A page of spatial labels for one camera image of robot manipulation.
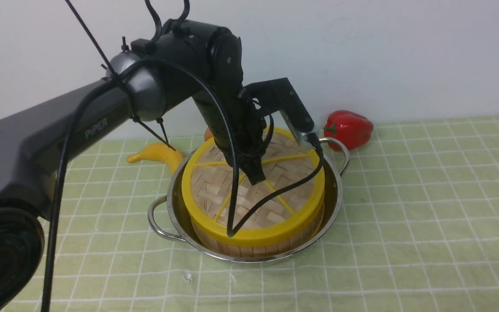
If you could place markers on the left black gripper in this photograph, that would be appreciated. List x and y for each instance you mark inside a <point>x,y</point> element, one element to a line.
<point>245,124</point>

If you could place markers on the woven bamboo steamer lid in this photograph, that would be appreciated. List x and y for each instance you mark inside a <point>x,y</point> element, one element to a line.
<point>206,189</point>

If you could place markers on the bamboo steamer basket yellow rim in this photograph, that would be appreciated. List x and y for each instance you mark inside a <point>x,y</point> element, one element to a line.
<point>254,249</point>

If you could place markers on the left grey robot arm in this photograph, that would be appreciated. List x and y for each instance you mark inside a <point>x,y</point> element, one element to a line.
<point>190,60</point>

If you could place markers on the orange bread roll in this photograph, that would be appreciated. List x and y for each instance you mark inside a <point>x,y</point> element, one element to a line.
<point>208,135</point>

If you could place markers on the yellow banana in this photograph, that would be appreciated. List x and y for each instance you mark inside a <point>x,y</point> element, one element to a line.
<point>158,152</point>

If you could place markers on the red bell pepper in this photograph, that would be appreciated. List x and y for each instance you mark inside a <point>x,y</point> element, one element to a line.
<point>351,129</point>

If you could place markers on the green checkered tablecloth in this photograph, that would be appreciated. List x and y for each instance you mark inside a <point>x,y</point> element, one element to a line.
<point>419,232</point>

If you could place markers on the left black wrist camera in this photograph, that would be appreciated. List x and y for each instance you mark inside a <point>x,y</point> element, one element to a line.
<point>278,95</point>

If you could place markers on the stainless steel two-handled pot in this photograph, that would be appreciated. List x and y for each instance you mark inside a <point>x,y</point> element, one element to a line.
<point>178,212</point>

